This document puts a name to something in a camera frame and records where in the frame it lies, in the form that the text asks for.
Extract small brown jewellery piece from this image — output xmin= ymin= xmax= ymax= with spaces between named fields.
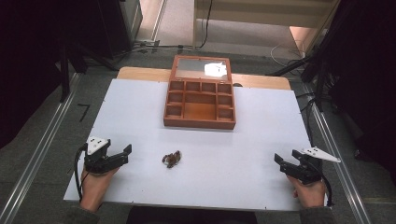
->
xmin=161 ymin=149 xmax=183 ymax=170

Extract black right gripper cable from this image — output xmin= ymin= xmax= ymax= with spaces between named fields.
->
xmin=310 ymin=160 xmax=334 ymax=207

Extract wooden table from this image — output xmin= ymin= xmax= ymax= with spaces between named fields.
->
xmin=116 ymin=65 xmax=292 ymax=91

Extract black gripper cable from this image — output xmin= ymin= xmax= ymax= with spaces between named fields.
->
xmin=73 ymin=143 xmax=89 ymax=203
xmin=310 ymin=160 xmax=334 ymax=207

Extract white coiled cable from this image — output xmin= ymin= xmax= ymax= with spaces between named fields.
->
xmin=269 ymin=42 xmax=305 ymax=68

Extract metal floor rail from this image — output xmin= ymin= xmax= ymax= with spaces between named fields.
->
xmin=303 ymin=83 xmax=374 ymax=224
xmin=0 ymin=72 xmax=82 ymax=224

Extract black table side cable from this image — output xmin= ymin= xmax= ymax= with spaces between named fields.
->
xmin=295 ymin=91 xmax=317 ymax=145

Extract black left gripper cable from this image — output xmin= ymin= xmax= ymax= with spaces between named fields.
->
xmin=73 ymin=143 xmax=89 ymax=203

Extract dark curtain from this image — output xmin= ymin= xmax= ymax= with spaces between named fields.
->
xmin=0 ymin=0 xmax=144 ymax=151
xmin=306 ymin=0 xmax=396 ymax=188

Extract person's right hand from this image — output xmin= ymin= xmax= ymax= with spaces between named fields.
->
xmin=286 ymin=175 xmax=328 ymax=209

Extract black floor cables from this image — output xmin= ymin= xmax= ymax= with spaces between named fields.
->
xmin=130 ymin=39 xmax=194 ymax=54

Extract black metal stand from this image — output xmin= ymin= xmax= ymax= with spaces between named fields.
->
xmin=268 ymin=46 xmax=332 ymax=114
xmin=58 ymin=40 xmax=120 ymax=105

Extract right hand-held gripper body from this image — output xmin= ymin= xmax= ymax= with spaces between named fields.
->
xmin=291 ymin=147 xmax=342 ymax=185

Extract person's left hand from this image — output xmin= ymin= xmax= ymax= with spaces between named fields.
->
xmin=79 ymin=166 xmax=121 ymax=213

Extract person's dark lap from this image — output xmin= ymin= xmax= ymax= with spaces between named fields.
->
xmin=125 ymin=205 xmax=259 ymax=224

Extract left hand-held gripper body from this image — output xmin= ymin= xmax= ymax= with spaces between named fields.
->
xmin=83 ymin=135 xmax=112 ymax=175

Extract black hanging cable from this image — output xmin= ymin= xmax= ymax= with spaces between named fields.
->
xmin=198 ymin=0 xmax=215 ymax=49

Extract white cabinet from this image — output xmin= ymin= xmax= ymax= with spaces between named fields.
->
xmin=192 ymin=0 xmax=341 ymax=49

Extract white table board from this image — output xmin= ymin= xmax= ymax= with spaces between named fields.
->
xmin=63 ymin=77 xmax=329 ymax=213

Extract brown wooden compartment box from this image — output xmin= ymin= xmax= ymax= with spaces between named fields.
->
xmin=163 ymin=54 xmax=237 ymax=131

